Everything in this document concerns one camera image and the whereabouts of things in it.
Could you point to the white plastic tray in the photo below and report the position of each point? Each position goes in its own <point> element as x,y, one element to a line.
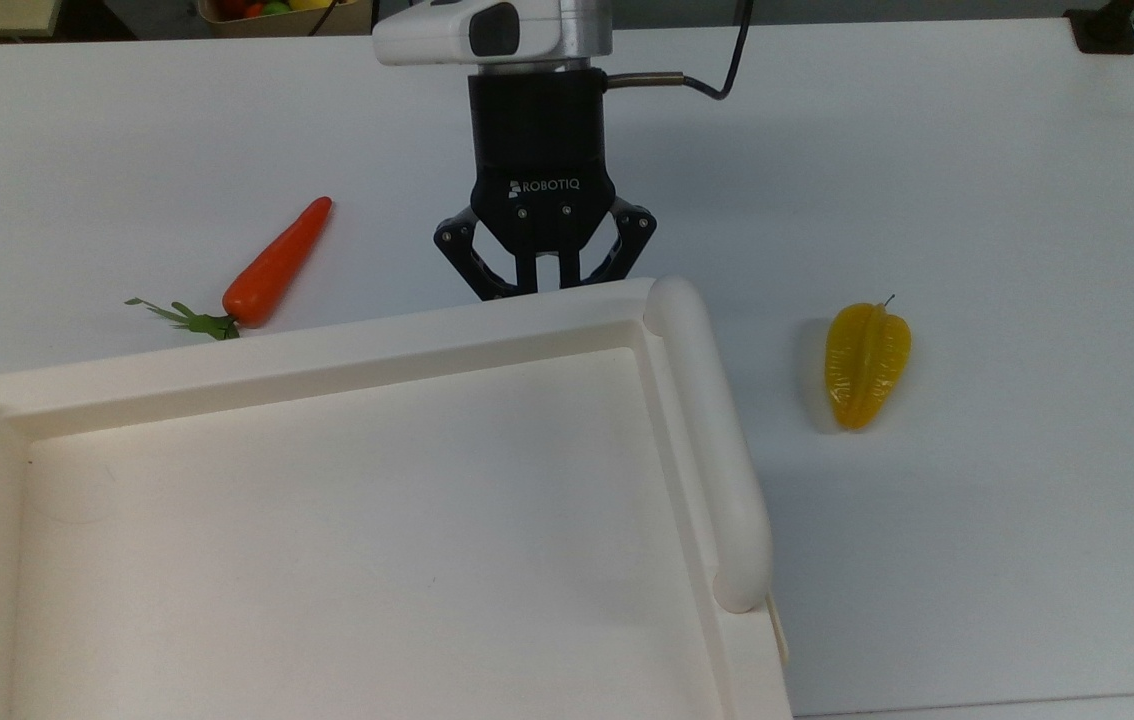
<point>327,520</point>

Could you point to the cardboard box of toy fruit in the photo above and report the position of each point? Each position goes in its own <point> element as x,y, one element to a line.
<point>347,20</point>

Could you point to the black table clamp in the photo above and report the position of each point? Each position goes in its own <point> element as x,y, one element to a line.
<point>1107,35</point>

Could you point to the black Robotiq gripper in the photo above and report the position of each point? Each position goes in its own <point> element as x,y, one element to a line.
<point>539,150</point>

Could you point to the yellow toy starfruit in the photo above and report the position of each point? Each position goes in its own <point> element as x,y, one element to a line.
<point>867,365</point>

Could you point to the orange toy carrot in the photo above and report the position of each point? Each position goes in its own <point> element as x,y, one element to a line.
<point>272,270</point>

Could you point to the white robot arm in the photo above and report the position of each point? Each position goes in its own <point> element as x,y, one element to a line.
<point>527,30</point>

